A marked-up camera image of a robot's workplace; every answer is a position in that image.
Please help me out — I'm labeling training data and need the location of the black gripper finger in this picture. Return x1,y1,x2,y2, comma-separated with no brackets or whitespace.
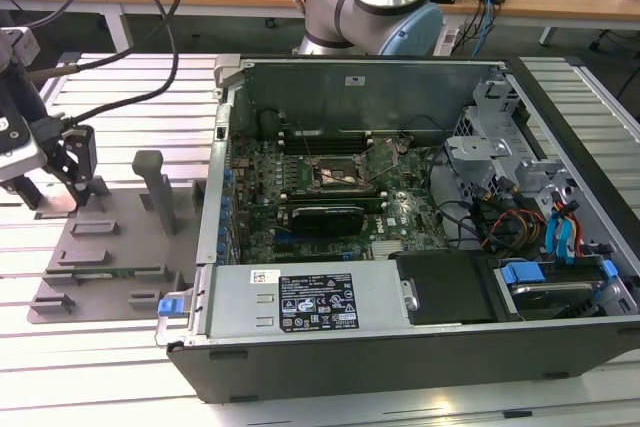
47,122,97,209
7,172,42,212

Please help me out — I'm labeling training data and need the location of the thin metal locking lever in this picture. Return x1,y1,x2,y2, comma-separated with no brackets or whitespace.
294,120,316,159

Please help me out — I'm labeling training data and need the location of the metal socket cover frame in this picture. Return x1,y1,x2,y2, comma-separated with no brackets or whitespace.
355,138,409,184

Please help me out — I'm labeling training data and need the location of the CPU socket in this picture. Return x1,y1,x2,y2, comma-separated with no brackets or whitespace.
309,156,374,189

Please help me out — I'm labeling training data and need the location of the grey parts rack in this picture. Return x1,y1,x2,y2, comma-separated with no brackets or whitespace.
25,148,207,327

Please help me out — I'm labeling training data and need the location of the green RAM stick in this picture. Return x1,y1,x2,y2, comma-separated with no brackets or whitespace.
71,269,140,280

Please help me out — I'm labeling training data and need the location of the grey power supply unit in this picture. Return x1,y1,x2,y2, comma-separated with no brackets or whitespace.
205,260,422,342

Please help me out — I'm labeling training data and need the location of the black graphics card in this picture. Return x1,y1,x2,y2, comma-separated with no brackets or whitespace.
276,203,367,237

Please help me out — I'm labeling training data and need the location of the black power supply label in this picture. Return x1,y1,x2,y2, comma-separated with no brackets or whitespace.
277,271,358,333

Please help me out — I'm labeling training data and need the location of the green motherboard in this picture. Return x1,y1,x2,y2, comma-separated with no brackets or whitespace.
227,132,451,266

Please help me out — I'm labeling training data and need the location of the black and grey PC case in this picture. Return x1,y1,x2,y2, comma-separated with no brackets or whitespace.
153,53,640,406

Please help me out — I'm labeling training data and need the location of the white power strip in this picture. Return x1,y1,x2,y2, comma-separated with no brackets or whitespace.
433,26,460,57

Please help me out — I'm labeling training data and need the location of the black plastic shroud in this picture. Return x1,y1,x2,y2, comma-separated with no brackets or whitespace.
393,252,496,327

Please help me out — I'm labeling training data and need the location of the metal drive cage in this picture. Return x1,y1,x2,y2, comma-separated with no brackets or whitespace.
443,77,581,258

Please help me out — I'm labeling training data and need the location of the hard disk in blue carrier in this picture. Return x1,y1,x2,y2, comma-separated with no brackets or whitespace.
493,257,619,322

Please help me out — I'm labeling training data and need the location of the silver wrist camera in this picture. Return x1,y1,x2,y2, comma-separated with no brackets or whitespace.
0,96,40,183

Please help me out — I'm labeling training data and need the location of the grey wrist camera block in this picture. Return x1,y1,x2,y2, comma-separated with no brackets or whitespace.
0,28,42,68

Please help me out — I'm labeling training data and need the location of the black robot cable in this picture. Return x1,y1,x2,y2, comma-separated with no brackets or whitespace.
60,0,180,124

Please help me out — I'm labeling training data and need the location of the multicolour power wire bundle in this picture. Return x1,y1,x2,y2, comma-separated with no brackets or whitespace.
472,181,549,253

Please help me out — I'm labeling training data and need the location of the blue flat data cable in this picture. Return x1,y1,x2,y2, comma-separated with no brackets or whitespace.
559,201,581,261
544,209,564,261

